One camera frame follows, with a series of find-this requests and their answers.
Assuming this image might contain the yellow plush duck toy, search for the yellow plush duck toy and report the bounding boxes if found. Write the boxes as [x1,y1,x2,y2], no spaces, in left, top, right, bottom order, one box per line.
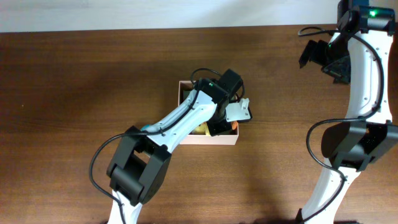
[190,120,239,136]

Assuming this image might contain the pink cardboard box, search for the pink cardboard box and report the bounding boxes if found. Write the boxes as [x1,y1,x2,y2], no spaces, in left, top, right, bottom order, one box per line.
[178,81,239,146]

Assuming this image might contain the yellow grey toy truck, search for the yellow grey toy truck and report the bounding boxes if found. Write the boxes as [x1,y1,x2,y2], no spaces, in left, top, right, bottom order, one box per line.
[182,90,192,101]

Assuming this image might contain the blue ball toy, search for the blue ball toy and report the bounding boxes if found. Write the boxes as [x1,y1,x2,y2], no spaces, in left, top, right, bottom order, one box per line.
[141,124,152,132]

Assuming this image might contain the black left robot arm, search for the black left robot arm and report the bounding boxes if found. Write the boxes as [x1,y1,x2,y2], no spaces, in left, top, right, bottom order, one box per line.
[106,70,252,223]

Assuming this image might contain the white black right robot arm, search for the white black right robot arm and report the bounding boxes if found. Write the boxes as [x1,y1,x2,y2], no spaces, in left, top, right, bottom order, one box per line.
[295,0,397,223]

